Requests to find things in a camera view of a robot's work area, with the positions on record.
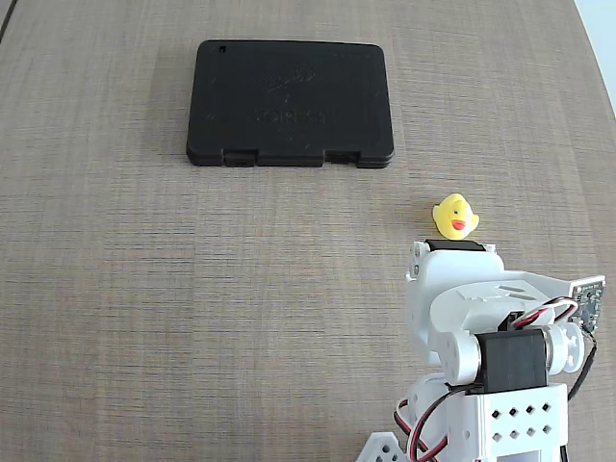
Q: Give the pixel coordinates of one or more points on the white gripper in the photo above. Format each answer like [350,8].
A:
[457,262]

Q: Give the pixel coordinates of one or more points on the yellow rubber duck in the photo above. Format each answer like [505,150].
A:
[454,216]

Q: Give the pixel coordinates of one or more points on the green camera circuit board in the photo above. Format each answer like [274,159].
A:
[588,300]

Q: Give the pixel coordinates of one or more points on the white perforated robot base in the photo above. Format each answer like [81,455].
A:
[382,447]

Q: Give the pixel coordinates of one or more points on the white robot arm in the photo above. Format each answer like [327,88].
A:
[510,423]

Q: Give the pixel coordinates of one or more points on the black plastic case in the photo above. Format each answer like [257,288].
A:
[289,101]

